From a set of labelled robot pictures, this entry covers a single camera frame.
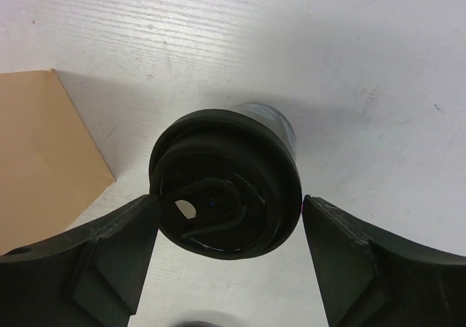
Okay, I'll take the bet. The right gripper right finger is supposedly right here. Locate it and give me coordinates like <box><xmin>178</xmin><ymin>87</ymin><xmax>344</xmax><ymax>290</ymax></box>
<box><xmin>302</xmin><ymin>196</ymin><xmax>465</xmax><ymax>326</ymax></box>

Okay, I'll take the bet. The black cup lid stack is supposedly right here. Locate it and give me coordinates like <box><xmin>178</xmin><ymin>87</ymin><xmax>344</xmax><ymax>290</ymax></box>
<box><xmin>173</xmin><ymin>320</ymin><xmax>223</xmax><ymax>327</ymax></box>

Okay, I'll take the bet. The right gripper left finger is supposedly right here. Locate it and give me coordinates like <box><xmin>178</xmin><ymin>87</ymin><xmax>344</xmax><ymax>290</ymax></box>
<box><xmin>1</xmin><ymin>195</ymin><xmax>160</xmax><ymax>326</ymax></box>

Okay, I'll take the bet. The brown paper takeout bag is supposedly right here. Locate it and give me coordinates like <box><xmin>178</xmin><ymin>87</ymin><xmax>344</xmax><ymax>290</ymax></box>
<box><xmin>1</xmin><ymin>70</ymin><xmax>114</xmax><ymax>253</ymax></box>

